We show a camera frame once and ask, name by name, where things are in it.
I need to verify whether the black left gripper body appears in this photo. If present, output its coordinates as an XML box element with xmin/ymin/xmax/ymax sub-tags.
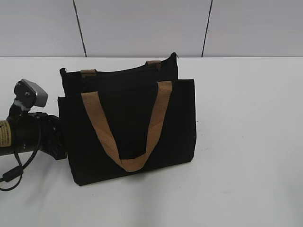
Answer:
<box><xmin>37</xmin><ymin>112</ymin><xmax>67</xmax><ymax>160</ymax></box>

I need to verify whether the black bag with tan handles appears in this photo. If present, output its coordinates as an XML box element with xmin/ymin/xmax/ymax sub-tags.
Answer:
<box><xmin>58</xmin><ymin>53</ymin><xmax>196</xmax><ymax>186</ymax></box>

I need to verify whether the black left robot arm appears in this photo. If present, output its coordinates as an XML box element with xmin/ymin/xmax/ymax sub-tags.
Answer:
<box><xmin>0</xmin><ymin>112</ymin><xmax>67</xmax><ymax>160</ymax></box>

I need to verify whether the black camera cable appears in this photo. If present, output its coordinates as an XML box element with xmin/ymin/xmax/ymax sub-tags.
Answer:
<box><xmin>0</xmin><ymin>127</ymin><xmax>43</xmax><ymax>192</ymax></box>

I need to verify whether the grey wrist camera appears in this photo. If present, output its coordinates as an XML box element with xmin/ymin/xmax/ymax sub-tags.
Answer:
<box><xmin>9</xmin><ymin>79</ymin><xmax>48</xmax><ymax>116</ymax></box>

